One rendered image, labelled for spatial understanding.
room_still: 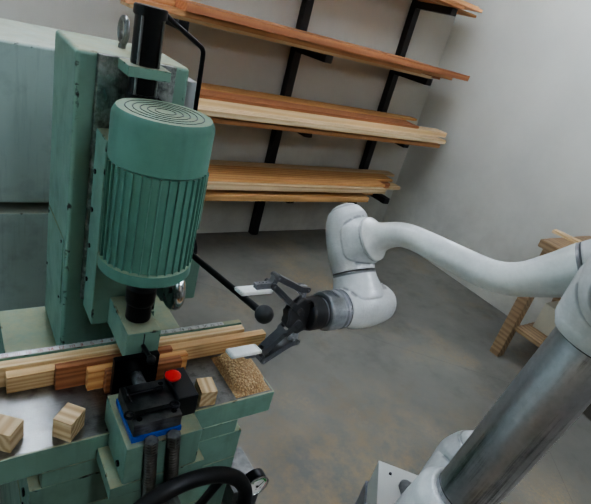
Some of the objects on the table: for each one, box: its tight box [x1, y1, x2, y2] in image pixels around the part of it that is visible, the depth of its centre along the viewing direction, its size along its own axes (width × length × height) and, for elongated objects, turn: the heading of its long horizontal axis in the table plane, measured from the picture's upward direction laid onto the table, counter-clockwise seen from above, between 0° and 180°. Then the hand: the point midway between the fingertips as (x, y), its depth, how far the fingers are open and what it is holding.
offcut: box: [194, 377, 218, 407], centre depth 105 cm, size 4×4×4 cm
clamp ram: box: [110, 350, 160, 395], centre depth 98 cm, size 9×8×9 cm
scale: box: [0, 322, 224, 361], centre depth 107 cm, size 50×1×1 cm, turn 96°
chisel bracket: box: [107, 296, 161, 356], centre depth 106 cm, size 7×14×8 cm, turn 6°
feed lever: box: [192, 239, 274, 324], centre depth 104 cm, size 5×32×36 cm
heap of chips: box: [211, 353, 271, 398], centre depth 114 cm, size 9×14×4 cm, turn 6°
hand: (238, 322), depth 96 cm, fingers open, 13 cm apart
